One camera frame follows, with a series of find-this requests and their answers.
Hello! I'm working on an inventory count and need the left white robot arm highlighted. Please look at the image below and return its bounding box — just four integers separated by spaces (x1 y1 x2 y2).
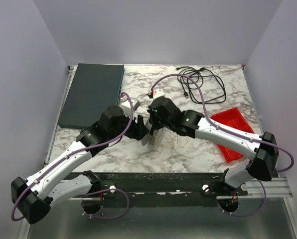
11 106 149 225

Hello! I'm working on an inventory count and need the dark grey network switch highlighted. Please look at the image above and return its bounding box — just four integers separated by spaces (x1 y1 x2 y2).
58 63 125 129

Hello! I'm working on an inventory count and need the red plastic bin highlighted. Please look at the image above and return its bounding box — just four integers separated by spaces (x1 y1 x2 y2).
210 107 256 163

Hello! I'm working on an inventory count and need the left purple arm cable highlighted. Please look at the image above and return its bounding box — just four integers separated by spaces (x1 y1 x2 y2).
11 92 135 222

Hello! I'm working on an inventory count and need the aluminium frame rail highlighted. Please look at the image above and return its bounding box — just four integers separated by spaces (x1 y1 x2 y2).
246 177 293 198

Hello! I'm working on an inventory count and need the black USB cable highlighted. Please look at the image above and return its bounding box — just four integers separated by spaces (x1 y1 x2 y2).
175 66 226 105

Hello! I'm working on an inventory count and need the grey cable spool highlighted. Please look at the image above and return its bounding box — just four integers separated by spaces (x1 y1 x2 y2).
141 120 165 151

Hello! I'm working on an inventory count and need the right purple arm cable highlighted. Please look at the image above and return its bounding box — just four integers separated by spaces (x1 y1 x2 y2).
149 73 296 173

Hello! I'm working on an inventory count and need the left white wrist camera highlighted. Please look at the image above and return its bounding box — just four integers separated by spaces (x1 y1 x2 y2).
120 98 141 116

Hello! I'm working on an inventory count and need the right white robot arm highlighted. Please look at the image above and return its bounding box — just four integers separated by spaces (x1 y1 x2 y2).
148 97 279 191

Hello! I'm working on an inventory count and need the yellow wire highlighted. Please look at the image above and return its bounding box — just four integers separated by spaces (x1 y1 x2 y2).
153 131 189 155

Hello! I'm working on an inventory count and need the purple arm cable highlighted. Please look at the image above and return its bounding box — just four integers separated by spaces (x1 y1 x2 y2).
11 92 135 222
149 73 296 173

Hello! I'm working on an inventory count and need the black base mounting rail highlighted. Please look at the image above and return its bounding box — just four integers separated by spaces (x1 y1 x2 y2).
81 171 250 208

